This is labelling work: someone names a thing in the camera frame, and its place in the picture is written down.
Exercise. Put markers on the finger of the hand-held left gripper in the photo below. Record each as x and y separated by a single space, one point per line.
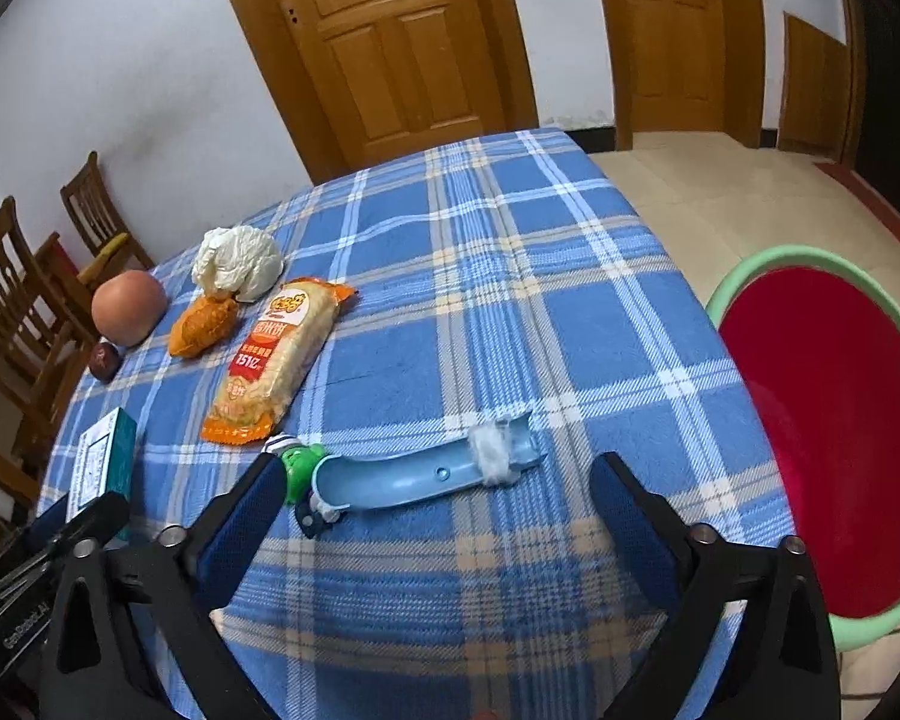
49 526
101 516

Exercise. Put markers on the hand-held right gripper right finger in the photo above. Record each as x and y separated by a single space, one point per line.
630 529

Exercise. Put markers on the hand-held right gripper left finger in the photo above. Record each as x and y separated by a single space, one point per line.
236 532

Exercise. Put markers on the white and teal box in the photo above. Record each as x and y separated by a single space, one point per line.
101 457

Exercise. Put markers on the green toy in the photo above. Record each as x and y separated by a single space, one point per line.
300 465

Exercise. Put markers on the orange and yellow snack packet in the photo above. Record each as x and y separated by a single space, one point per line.
270 367

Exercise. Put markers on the curved light blue plastic piece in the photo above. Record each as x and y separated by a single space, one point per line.
412 476

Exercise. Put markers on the red basin with green rim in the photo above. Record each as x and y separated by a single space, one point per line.
832 427

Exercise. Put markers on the small dark red fruit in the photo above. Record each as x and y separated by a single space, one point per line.
105 360

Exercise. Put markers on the large wooden chair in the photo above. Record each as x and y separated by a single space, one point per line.
15 330

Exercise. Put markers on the crumpled orange wrapper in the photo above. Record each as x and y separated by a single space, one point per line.
202 326

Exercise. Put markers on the round orange grapefruit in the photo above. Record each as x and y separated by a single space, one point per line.
129 307

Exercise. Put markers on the yellow seat cushion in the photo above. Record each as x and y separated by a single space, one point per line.
109 251

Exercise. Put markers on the blue plaid tablecloth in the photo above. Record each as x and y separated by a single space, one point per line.
457 277

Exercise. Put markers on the wooden chair with cushion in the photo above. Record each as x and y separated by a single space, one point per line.
94 199

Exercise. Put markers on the red doormat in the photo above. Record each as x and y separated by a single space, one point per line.
866 199

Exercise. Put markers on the black metal door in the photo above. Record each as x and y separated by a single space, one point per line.
853 90

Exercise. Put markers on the wooden panel door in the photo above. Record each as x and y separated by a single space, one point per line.
390 52

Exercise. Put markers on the wooden wall panel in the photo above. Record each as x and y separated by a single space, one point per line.
814 90

